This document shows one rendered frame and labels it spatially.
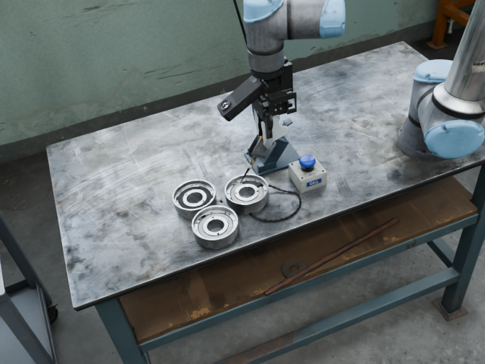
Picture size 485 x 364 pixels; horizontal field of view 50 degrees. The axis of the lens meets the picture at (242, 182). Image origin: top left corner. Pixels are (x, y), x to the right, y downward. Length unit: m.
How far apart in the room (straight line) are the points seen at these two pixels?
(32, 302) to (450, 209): 1.42
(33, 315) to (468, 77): 1.54
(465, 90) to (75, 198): 0.95
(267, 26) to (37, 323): 1.33
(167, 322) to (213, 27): 1.82
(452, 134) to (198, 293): 0.75
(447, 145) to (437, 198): 0.48
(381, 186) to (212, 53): 1.78
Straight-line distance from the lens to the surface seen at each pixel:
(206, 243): 1.16
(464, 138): 1.19
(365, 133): 1.46
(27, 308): 2.01
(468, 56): 1.12
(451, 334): 2.04
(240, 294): 1.40
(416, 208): 1.62
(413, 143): 1.38
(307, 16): 1.03
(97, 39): 2.73
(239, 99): 1.12
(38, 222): 2.61
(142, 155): 1.46
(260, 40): 1.05
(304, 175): 1.26
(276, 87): 1.14
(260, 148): 1.22
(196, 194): 1.28
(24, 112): 2.88
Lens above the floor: 1.70
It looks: 43 degrees down
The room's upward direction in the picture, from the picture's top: 7 degrees counter-clockwise
